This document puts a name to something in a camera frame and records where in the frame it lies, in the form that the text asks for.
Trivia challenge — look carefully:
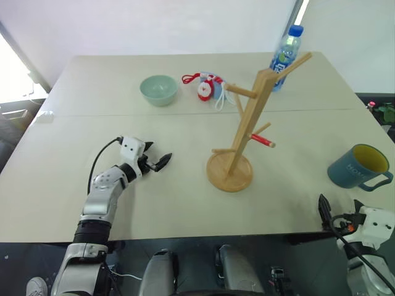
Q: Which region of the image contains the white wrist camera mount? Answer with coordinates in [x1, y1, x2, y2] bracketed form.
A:
[344, 205, 395, 249]
[120, 136, 147, 176]

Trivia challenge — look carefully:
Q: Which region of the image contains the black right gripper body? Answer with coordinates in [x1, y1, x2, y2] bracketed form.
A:
[322, 211, 359, 239]

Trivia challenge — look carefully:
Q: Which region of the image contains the grey rounded robot leg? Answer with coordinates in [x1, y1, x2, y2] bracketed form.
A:
[138, 248, 180, 296]
[214, 244, 266, 296]

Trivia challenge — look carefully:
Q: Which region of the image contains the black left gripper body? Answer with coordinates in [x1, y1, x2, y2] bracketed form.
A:
[136, 153, 159, 178]

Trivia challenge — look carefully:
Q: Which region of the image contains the red white santa pouch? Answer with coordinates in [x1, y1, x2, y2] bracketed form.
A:
[181, 72, 215, 102]

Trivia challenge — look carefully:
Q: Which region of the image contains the light green ceramic bowl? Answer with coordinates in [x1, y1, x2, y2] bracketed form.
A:
[139, 75, 178, 107]

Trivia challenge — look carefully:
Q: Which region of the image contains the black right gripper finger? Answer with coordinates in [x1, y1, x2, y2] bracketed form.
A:
[318, 193, 333, 229]
[353, 199, 368, 215]

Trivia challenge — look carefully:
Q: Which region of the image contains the green potted plant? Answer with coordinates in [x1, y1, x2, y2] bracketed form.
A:
[366, 99, 395, 125]

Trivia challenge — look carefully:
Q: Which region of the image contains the blue mug yellow inside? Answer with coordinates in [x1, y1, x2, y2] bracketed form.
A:
[326, 143, 394, 192]

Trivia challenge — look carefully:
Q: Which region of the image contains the wooden mug tree stand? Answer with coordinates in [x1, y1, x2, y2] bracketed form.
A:
[206, 51, 313, 194]

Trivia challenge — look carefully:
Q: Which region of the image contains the white shoe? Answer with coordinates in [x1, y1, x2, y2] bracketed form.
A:
[25, 276, 49, 296]

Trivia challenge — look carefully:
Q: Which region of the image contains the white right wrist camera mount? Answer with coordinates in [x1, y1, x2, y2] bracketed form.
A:
[344, 205, 395, 249]

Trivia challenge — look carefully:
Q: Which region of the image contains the thin white cable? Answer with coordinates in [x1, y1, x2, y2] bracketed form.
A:
[108, 266, 143, 281]

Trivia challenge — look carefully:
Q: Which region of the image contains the black metal bracket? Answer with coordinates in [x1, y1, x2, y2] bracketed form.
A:
[267, 266, 293, 296]

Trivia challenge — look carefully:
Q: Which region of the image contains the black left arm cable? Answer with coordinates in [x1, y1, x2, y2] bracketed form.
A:
[87, 137, 124, 195]

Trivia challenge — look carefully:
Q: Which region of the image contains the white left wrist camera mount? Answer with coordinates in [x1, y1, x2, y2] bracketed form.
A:
[120, 136, 147, 176]

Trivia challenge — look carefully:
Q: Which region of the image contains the blue capped water bottle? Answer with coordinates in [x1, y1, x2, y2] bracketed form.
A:
[268, 24, 305, 93]

